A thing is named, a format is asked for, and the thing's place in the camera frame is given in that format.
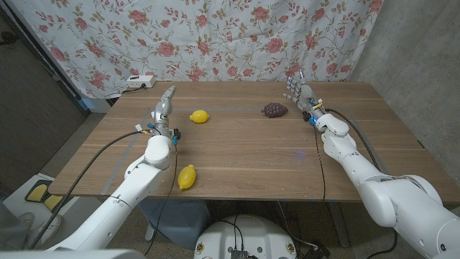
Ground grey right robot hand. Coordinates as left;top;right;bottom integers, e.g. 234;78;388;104
282;70;326;124

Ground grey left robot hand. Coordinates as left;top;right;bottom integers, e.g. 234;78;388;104
149;85;182;145

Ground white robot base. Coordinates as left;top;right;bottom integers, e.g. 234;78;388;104
193;214;298;259

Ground purple toy grape cluster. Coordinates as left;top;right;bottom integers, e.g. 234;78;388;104
261;102;289;119

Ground yellow toy lemon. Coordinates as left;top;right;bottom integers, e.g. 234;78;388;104
177;164;197;191
189;109;211;124

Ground white power strip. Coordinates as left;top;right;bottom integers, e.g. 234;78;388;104
126;74;157;89

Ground floral print backdrop curtain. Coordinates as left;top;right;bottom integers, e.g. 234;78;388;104
6;0;384;100

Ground grey table leg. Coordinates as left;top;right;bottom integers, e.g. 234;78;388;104
326;201;351;249

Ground yellow and black floor mat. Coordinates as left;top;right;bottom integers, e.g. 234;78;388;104
24;178;66;213

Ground black power adapter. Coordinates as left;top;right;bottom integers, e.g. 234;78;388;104
303;243;331;259

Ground white robot chest edge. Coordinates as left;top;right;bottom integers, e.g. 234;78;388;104
0;249;145;259

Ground person in grey trousers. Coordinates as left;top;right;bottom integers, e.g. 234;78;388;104
0;200;63;251

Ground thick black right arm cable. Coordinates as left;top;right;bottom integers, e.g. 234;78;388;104
325;107;382;172

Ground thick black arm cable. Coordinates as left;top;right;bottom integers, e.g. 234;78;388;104
28;129;152;251
325;107;382;172

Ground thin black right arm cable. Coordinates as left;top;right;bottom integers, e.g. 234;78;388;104
313;124;327;202

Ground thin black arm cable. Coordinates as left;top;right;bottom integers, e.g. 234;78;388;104
143;139;180;257
313;124;327;202

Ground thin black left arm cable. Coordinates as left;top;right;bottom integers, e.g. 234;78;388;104
143;139;180;257

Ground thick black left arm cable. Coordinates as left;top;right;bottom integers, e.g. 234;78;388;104
28;129;152;251

